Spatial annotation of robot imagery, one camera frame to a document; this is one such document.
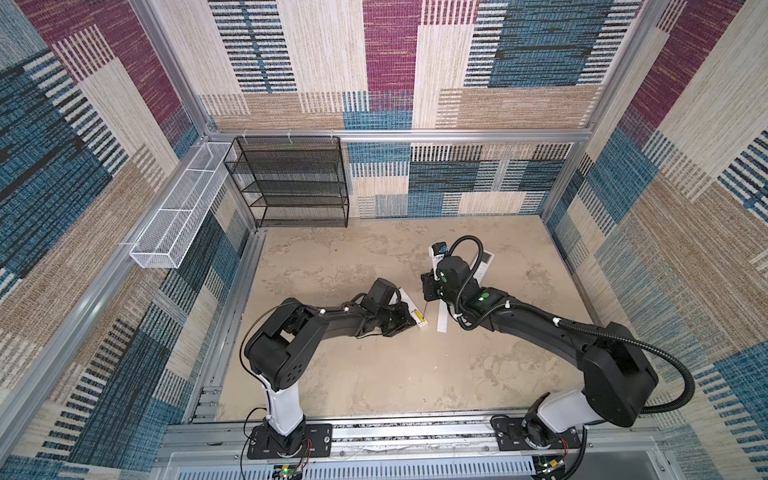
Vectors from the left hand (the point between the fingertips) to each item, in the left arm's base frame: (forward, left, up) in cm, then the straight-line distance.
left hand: (420, 319), depth 90 cm
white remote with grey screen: (+21, -24, -2) cm, 32 cm away
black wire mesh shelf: (+49, +44, +12) cm, 67 cm away
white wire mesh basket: (+29, +75, +15) cm, 82 cm away
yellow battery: (+2, 0, -2) cm, 2 cm away
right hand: (+7, -1, +11) cm, 13 cm away
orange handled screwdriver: (+2, -1, -1) cm, 2 cm away
